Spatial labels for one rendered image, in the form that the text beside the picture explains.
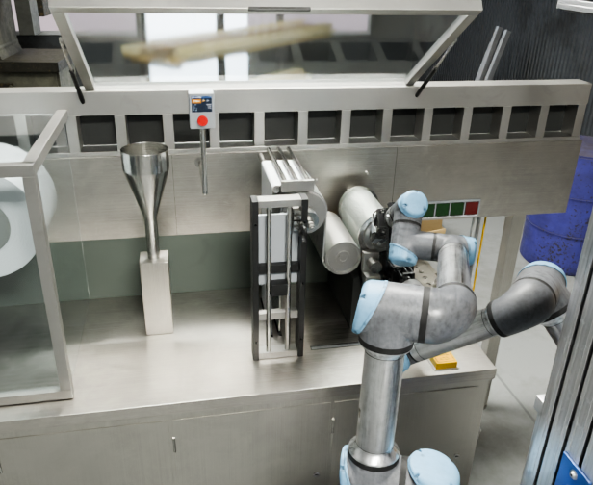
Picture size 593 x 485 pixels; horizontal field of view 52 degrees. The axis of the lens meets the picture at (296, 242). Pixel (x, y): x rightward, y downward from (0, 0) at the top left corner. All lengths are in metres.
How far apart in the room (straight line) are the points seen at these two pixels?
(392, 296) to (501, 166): 1.31
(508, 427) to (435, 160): 1.49
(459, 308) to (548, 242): 3.49
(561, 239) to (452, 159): 2.42
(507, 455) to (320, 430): 1.31
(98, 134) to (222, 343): 0.82
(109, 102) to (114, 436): 1.03
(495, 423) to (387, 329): 2.07
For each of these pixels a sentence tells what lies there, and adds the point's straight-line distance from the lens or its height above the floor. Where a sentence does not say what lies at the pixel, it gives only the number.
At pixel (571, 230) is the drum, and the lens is 4.65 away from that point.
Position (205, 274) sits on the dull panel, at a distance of 2.30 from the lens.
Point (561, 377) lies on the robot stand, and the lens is 1.20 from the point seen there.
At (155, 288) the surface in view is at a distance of 2.02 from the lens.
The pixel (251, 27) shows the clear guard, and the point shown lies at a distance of 1.74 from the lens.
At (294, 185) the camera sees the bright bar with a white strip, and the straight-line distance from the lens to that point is 1.81.
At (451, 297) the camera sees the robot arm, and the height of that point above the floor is 1.45.
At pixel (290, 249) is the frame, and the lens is 1.78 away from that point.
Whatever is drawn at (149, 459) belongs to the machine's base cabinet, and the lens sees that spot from 2.00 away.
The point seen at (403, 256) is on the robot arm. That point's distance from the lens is 1.59.
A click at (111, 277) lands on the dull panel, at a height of 0.98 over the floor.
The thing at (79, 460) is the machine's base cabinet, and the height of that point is 0.70.
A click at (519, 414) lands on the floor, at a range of 3.36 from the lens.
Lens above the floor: 2.07
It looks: 26 degrees down
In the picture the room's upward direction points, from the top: 1 degrees clockwise
